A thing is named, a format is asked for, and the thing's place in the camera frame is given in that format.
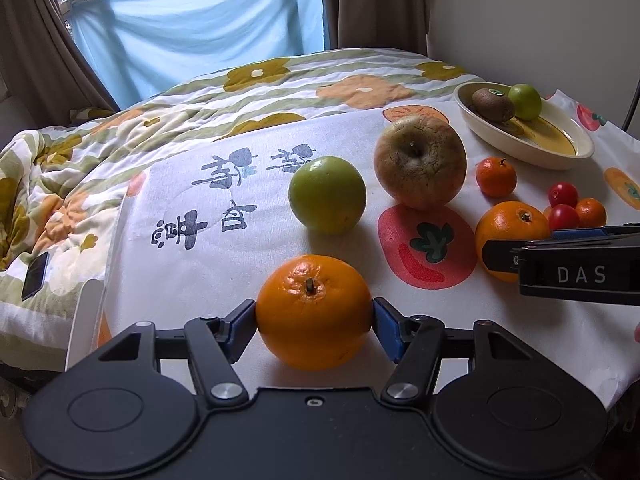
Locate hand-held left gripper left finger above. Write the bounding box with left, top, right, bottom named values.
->
left=97, top=299, right=258, bottom=408

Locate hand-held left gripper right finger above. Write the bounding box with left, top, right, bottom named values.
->
left=372, top=297, right=533, bottom=408

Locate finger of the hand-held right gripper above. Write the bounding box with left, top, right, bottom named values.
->
left=551, top=225, right=640, bottom=242
left=481, top=238, right=522, bottom=274

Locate red cherry tomato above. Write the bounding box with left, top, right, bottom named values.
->
left=548, top=182, right=579, bottom=208
left=547, top=204, right=581, bottom=231

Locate medium orange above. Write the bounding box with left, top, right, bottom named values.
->
left=474, top=200, right=553, bottom=283

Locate large orange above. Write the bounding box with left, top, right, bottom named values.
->
left=256, top=255, right=374, bottom=371

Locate small mandarin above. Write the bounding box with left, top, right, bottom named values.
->
left=476, top=156, right=517, bottom=198
left=575, top=198, right=608, bottom=228

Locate cream bowl with yellow inside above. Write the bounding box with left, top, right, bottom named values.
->
left=454, top=81, right=596, bottom=171

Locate wrinkled yellow-red apple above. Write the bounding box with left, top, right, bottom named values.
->
left=373, top=114, right=467, bottom=211

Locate white fruit-printed tablecloth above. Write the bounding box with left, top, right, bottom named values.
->
left=97, top=87, right=640, bottom=411

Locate small green fruit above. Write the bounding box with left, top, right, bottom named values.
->
left=508, top=84, right=543, bottom=122

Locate green apple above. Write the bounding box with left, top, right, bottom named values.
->
left=288, top=156, right=367, bottom=235

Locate brown kiwi with sticker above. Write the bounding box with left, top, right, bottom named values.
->
left=471, top=87, right=516, bottom=123

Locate black smartphone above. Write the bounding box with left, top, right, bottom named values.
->
left=21, top=251, right=51, bottom=302

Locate floral striped blanket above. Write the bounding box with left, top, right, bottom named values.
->
left=0, top=47, right=488, bottom=361

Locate brown curtain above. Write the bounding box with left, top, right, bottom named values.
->
left=0, top=0, right=121, bottom=126
left=320, top=0, right=431, bottom=56

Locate light blue window cloth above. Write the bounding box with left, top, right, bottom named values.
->
left=67, top=0, right=331, bottom=111

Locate black cable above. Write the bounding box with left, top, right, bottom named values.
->
left=620, top=72, right=640, bottom=131

